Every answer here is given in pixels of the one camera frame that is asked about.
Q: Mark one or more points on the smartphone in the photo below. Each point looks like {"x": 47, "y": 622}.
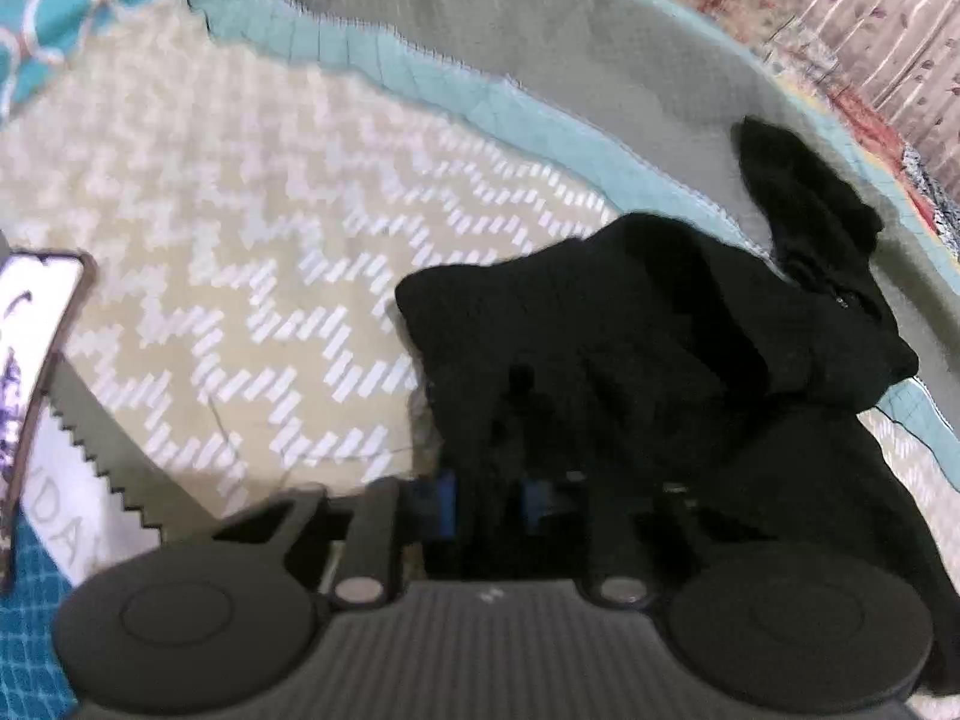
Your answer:
{"x": 30, "y": 330}

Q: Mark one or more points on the red floral quilt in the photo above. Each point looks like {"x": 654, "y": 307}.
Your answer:
{"x": 862, "y": 111}

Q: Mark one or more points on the patterned bedsheet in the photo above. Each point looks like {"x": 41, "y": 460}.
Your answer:
{"x": 225, "y": 240}

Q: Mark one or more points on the black pants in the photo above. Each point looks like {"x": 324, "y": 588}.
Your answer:
{"x": 675, "y": 345}

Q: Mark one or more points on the teal wave-patterned cloth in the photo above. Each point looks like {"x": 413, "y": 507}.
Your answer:
{"x": 75, "y": 0}

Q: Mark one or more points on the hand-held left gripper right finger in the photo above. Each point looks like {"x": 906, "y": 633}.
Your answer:
{"x": 535, "y": 504}

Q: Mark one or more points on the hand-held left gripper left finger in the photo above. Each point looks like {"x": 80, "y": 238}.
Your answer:
{"x": 447, "y": 504}

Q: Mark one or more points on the leaf print curtain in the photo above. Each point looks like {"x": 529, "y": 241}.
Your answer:
{"x": 862, "y": 15}

